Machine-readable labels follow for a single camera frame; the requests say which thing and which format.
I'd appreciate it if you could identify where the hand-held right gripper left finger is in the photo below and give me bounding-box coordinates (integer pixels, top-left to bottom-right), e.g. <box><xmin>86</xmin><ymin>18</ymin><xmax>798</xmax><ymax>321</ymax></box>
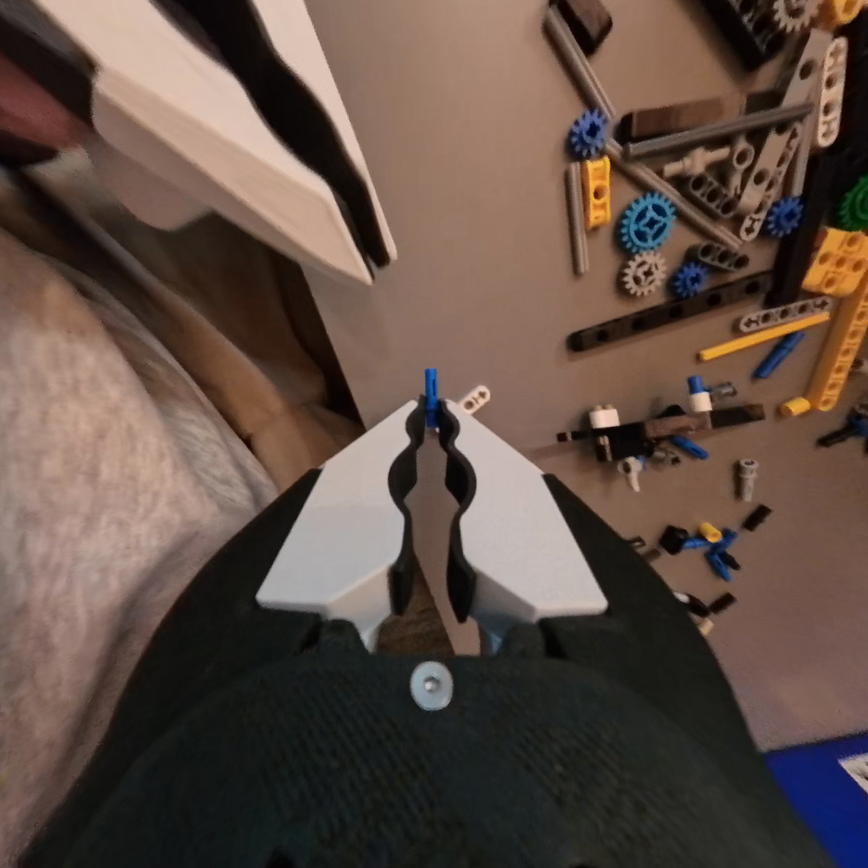
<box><xmin>256</xmin><ymin>399</ymin><xmax>425</xmax><ymax>653</ymax></box>

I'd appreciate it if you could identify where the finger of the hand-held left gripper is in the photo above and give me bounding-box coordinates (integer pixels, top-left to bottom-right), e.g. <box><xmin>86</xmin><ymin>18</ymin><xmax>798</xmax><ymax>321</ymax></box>
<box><xmin>34</xmin><ymin>0</ymin><xmax>377</xmax><ymax>286</ymax></box>
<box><xmin>203</xmin><ymin>0</ymin><xmax>398</xmax><ymax>269</ymax></box>

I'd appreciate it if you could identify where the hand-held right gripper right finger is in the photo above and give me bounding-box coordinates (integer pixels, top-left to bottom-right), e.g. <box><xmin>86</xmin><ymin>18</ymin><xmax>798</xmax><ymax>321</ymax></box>
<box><xmin>441</xmin><ymin>399</ymin><xmax>608</xmax><ymax>653</ymax></box>

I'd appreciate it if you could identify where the black lego plate assembly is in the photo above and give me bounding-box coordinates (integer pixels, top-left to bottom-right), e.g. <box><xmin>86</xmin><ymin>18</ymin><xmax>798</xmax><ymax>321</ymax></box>
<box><xmin>556</xmin><ymin>403</ymin><xmax>766</xmax><ymax>463</ymax></box>

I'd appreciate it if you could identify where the black and white lego piece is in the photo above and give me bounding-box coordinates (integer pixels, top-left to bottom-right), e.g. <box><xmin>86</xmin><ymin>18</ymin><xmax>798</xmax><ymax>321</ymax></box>
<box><xmin>678</xmin><ymin>591</ymin><xmax>714</xmax><ymax>635</ymax></box>

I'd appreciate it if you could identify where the cluster of blue lego pins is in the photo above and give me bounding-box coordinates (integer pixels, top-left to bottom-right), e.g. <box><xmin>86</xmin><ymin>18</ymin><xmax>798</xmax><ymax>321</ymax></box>
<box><xmin>681</xmin><ymin>529</ymin><xmax>741</xmax><ymax>583</ymax></box>

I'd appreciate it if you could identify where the long black lego beam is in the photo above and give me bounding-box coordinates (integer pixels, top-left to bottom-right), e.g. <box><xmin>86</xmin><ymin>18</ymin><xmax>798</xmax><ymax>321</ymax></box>
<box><xmin>765</xmin><ymin>136</ymin><xmax>855</xmax><ymax>306</ymax></box>
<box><xmin>566</xmin><ymin>271</ymin><xmax>775</xmax><ymax>354</ymax></box>

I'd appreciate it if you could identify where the small blue lego gear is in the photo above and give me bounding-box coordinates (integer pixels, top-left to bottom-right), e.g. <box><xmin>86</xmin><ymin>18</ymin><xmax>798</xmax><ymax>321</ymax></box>
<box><xmin>763</xmin><ymin>197</ymin><xmax>807</xmax><ymax>238</ymax></box>
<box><xmin>668</xmin><ymin>261</ymin><xmax>711</xmax><ymax>301</ymax></box>
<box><xmin>566</xmin><ymin>108</ymin><xmax>611</xmax><ymax>160</ymax></box>

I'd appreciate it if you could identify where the dark brown lego plate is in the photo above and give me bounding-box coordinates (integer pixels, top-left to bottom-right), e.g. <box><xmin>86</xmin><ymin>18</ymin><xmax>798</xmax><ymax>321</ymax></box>
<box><xmin>613</xmin><ymin>98</ymin><xmax>726</xmax><ymax>145</ymax></box>
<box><xmin>551</xmin><ymin>0</ymin><xmax>614</xmax><ymax>55</ymax></box>

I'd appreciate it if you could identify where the short yellow lego beam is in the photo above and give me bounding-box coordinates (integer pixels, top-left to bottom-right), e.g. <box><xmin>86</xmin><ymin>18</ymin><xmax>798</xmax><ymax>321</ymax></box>
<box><xmin>580</xmin><ymin>156</ymin><xmax>613</xmax><ymax>230</ymax></box>

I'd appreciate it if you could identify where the yellow lego axle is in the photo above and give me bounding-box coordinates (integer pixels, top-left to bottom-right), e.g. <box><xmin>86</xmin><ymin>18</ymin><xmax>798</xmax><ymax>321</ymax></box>
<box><xmin>697</xmin><ymin>313</ymin><xmax>831</xmax><ymax>362</ymax></box>

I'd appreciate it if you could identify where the blue lego axle pin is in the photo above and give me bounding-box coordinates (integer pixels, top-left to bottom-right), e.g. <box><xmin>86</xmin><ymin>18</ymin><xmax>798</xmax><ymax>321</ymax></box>
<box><xmin>753</xmin><ymin>331</ymin><xmax>806</xmax><ymax>379</ymax></box>

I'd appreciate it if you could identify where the long white thin lego liftarm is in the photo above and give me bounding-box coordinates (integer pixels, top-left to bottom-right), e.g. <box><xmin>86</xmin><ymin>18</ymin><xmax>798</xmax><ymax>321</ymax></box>
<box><xmin>738</xmin><ymin>296</ymin><xmax>834</xmax><ymax>333</ymax></box>

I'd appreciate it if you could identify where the large blue lego gear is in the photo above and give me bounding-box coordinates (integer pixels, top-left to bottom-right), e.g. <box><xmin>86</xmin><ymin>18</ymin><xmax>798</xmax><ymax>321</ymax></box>
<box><xmin>616</xmin><ymin>191</ymin><xmax>679</xmax><ymax>255</ymax></box>

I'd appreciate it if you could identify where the dark grey lego beam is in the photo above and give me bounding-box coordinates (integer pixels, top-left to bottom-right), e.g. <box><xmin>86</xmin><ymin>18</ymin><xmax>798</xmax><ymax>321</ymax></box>
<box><xmin>685</xmin><ymin>242</ymin><xmax>751</xmax><ymax>274</ymax></box>
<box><xmin>702</xmin><ymin>0</ymin><xmax>791</xmax><ymax>72</ymax></box>
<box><xmin>681</xmin><ymin>171</ymin><xmax>740</xmax><ymax>219</ymax></box>

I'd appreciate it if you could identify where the black and blue lego cluster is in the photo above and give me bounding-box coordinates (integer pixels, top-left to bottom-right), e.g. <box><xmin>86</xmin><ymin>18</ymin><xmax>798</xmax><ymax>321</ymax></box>
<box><xmin>817</xmin><ymin>403</ymin><xmax>868</xmax><ymax>448</ymax></box>

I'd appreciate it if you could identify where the long grey lego axle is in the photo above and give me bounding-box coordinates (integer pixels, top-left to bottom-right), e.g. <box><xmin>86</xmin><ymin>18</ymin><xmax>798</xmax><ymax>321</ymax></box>
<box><xmin>604</xmin><ymin>139</ymin><xmax>745</xmax><ymax>250</ymax></box>
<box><xmin>623</xmin><ymin>103</ymin><xmax>815</xmax><ymax>160</ymax></box>

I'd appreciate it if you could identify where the long yellow lego beam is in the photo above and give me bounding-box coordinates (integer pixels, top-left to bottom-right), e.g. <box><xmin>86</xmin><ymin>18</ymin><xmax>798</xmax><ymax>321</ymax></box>
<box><xmin>803</xmin><ymin>278</ymin><xmax>868</xmax><ymax>413</ymax></box>

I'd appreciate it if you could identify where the light grey lego connector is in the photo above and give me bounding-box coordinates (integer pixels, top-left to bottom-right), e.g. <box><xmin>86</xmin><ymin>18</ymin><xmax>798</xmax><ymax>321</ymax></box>
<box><xmin>663</xmin><ymin>146</ymin><xmax>740</xmax><ymax>179</ymax></box>

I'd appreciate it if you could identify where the yellow lego block assembly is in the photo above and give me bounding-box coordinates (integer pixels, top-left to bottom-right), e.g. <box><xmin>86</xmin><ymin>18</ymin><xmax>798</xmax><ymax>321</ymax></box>
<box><xmin>800</xmin><ymin>227</ymin><xmax>868</xmax><ymax>296</ymax></box>

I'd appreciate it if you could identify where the light grey lego beam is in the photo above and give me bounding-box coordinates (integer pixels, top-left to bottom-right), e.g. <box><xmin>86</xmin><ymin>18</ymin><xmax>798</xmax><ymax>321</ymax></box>
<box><xmin>780</xmin><ymin>27</ymin><xmax>835</xmax><ymax>137</ymax></box>
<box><xmin>739</xmin><ymin>122</ymin><xmax>808</xmax><ymax>241</ymax></box>

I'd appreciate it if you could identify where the green lego gear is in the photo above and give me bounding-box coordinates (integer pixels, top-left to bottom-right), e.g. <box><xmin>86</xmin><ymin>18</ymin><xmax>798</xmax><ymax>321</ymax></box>
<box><xmin>837</xmin><ymin>175</ymin><xmax>868</xmax><ymax>231</ymax></box>

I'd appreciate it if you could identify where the white lego beam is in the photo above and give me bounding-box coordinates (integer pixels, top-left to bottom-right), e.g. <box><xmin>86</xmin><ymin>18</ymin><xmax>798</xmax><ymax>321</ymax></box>
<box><xmin>814</xmin><ymin>37</ymin><xmax>850</xmax><ymax>149</ymax></box>

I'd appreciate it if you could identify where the grey fuzzy cloth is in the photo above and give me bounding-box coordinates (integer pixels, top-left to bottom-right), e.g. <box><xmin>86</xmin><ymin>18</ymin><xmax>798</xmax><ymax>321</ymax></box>
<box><xmin>0</xmin><ymin>224</ymin><xmax>282</xmax><ymax>868</ymax></box>

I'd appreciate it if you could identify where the blue board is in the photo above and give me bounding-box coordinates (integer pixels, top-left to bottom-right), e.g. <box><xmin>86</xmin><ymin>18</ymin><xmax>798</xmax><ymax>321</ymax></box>
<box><xmin>765</xmin><ymin>736</ymin><xmax>868</xmax><ymax>852</ymax></box>

